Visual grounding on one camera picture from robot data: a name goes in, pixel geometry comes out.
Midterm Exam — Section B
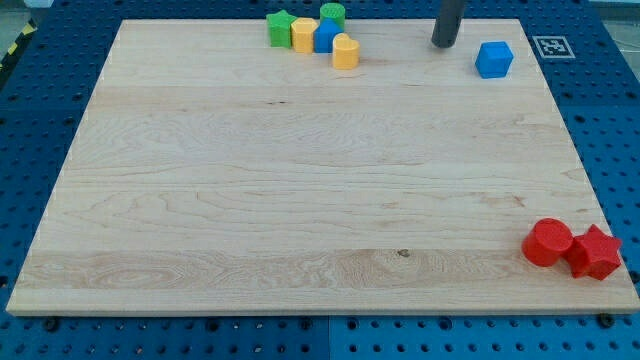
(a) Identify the green cylinder block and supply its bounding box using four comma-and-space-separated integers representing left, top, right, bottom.
319, 2, 346, 29

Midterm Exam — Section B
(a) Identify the white fiducial marker tag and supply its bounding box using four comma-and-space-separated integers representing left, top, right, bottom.
532, 35, 575, 59

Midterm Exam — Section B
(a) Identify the black board stop bolt right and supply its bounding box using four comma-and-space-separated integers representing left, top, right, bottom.
597, 313, 616, 329

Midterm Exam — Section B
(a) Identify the black board stop bolt left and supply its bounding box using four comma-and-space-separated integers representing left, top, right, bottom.
42, 317, 60, 333

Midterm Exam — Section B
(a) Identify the yellow hexagon block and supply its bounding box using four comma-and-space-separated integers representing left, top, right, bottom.
291, 17, 318, 54

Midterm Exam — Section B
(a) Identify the blue cube block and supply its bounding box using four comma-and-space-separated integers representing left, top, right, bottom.
475, 41, 514, 79

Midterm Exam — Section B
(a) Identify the red cylinder block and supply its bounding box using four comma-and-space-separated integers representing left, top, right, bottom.
521, 218, 573, 267

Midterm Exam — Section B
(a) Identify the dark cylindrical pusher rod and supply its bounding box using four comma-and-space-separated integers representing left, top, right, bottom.
431, 0, 467, 49

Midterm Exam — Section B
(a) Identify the blue pentagon block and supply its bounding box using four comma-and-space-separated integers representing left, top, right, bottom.
314, 18, 343, 53

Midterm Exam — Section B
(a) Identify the black board stop bolt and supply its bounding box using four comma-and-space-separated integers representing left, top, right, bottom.
597, 313, 616, 329
42, 317, 60, 333

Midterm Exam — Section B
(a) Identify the green star block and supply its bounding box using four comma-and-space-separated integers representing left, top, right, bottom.
266, 10, 298, 49

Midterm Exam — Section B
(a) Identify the red star block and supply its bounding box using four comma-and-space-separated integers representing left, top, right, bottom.
564, 224, 622, 281

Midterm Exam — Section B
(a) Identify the light wooden board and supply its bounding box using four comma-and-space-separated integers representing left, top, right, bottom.
7, 19, 639, 317

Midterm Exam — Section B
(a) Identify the yellow heart block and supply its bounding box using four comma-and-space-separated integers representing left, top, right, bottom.
332, 33, 360, 70

